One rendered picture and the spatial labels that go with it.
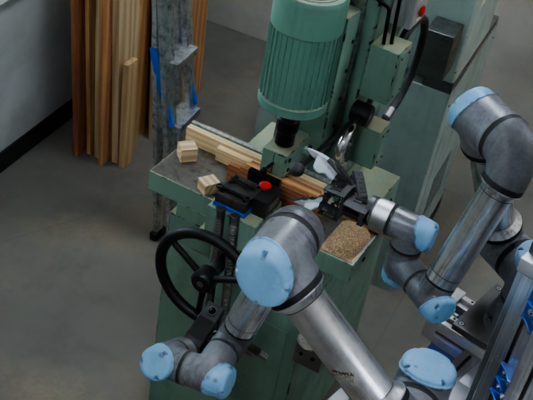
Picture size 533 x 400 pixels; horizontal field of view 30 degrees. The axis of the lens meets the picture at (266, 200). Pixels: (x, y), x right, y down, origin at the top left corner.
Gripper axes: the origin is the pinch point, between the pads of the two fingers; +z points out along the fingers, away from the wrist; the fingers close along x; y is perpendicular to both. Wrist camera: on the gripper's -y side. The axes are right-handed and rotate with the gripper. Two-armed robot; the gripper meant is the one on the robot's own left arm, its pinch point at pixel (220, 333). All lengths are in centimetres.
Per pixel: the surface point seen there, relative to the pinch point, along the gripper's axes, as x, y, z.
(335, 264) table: 17.0, -25.0, 13.0
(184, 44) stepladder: -80, -59, 92
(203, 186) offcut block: -22.4, -29.2, 11.2
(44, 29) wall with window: -149, -44, 114
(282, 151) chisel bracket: -7.7, -45.1, 16.1
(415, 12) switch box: 8, -90, 25
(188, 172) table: -30.2, -30.1, 17.1
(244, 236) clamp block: -4.4, -23.7, 2.8
